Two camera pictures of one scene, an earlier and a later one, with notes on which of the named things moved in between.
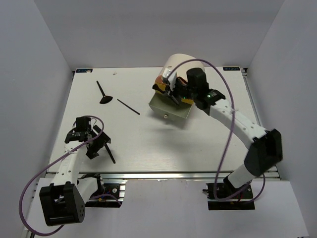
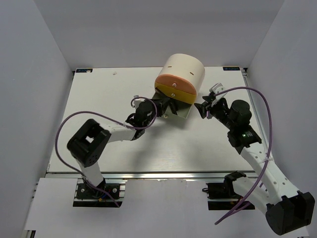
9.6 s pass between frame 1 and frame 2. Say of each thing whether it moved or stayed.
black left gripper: moved
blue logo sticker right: stayed
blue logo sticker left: stayed
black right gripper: moved
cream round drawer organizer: stayed
